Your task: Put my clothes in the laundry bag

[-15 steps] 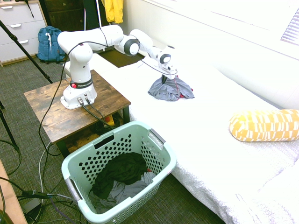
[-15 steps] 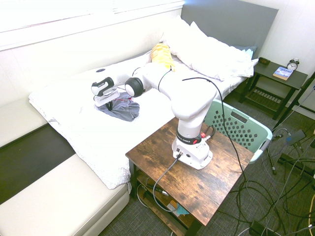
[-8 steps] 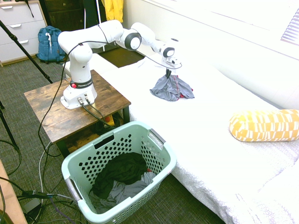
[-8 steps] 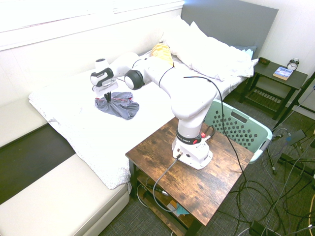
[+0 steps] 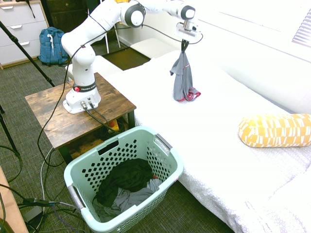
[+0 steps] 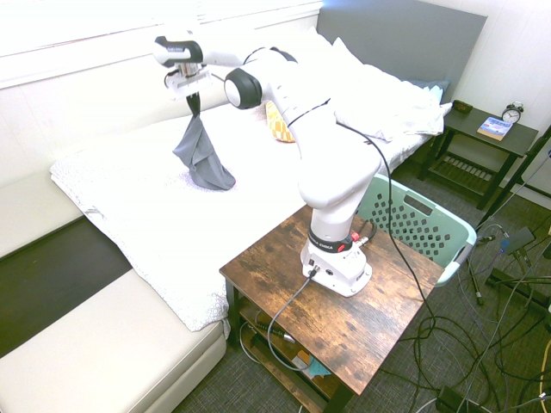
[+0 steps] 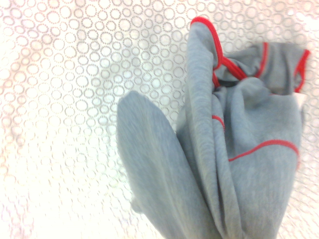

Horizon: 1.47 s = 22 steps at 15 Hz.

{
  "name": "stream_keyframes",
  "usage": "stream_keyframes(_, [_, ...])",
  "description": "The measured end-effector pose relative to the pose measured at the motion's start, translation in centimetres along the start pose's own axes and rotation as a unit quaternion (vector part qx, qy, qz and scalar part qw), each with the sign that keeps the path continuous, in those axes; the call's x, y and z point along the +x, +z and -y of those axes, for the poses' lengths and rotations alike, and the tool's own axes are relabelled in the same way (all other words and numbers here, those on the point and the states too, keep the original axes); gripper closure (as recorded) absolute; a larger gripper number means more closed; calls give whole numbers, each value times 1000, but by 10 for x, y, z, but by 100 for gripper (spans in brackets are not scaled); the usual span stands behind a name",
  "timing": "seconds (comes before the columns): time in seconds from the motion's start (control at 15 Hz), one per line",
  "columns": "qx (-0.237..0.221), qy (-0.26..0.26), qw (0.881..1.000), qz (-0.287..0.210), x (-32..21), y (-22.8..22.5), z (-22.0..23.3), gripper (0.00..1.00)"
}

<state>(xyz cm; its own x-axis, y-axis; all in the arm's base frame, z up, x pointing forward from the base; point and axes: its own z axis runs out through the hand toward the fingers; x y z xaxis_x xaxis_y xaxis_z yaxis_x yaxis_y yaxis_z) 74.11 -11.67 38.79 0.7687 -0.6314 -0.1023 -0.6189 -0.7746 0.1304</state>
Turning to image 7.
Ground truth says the white circle-patterned bed blanket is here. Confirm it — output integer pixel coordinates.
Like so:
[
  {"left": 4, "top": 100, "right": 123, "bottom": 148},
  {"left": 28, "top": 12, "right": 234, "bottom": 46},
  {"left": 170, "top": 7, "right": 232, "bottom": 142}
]
[{"left": 0, "top": 0, "right": 319, "bottom": 239}]

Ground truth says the grey garment with red trim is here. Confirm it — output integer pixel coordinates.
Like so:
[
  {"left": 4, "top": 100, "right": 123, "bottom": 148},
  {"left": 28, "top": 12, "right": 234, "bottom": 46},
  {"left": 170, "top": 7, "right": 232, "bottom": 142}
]
[{"left": 116, "top": 16, "right": 311, "bottom": 239}]

